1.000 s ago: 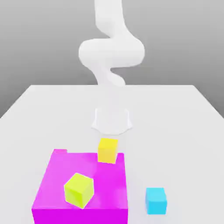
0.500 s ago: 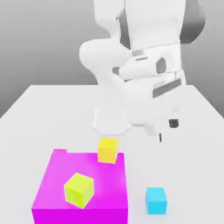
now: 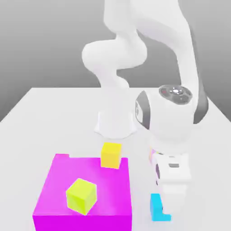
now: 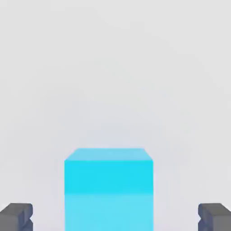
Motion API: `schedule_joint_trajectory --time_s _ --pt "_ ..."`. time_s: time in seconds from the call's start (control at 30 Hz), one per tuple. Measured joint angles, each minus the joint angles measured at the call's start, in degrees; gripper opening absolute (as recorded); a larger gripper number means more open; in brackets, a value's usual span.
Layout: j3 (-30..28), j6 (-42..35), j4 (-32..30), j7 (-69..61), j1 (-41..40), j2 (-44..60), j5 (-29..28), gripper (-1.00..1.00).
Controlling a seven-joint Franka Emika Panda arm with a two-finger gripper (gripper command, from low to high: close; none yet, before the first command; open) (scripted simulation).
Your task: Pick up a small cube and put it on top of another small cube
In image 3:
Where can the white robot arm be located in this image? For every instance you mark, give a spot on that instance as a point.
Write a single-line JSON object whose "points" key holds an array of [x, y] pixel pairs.
{"points": [[115, 54]]}

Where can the small lime cube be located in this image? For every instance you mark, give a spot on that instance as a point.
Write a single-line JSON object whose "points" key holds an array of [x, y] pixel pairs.
{"points": [[81, 196]]}

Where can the small yellow cube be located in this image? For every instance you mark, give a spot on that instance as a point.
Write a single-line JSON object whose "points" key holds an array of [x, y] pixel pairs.
{"points": [[111, 156]]}

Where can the small cyan cube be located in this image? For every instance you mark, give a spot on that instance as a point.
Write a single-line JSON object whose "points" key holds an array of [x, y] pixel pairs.
{"points": [[155, 207]]}

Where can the large magenta box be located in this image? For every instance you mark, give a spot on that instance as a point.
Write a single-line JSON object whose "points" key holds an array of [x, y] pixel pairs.
{"points": [[111, 194]]}

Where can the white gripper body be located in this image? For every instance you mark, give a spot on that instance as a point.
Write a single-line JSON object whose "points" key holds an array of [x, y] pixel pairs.
{"points": [[174, 196]]}

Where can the small magenta cube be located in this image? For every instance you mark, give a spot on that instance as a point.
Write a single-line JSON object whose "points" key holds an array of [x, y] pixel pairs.
{"points": [[61, 155]]}

